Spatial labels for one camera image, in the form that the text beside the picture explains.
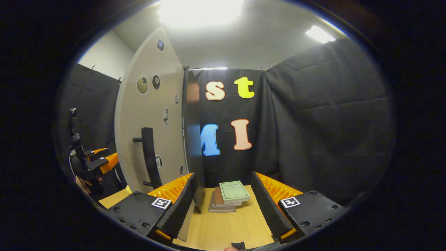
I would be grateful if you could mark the grey cabinet door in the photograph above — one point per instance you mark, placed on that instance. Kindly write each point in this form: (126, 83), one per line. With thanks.
(150, 104)

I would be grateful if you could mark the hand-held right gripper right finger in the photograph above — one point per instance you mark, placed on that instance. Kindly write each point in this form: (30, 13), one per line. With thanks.
(266, 209)

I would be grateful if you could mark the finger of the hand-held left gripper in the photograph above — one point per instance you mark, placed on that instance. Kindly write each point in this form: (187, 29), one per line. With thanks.
(109, 162)
(97, 151)

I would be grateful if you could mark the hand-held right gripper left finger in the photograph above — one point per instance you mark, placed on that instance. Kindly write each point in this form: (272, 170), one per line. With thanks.
(181, 209)

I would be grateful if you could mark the large ceiling light panel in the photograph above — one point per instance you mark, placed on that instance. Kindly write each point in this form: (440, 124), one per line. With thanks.
(200, 12)

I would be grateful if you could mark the brown book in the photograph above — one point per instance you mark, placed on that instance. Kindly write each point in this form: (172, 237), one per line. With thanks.
(218, 198)

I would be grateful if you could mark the narrow ceiling light strip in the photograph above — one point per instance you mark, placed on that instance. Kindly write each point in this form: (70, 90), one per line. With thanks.
(320, 34)

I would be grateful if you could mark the green notebook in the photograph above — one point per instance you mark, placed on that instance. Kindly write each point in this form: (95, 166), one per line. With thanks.
(234, 191)

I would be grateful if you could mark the grey cabinet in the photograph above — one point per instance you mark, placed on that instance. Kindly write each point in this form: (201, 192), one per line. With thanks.
(193, 157)

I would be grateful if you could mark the grey book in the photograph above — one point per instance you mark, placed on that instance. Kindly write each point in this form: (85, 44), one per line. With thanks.
(217, 209)

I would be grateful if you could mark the black backdrop cloth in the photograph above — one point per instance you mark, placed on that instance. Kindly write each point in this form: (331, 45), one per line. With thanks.
(331, 122)

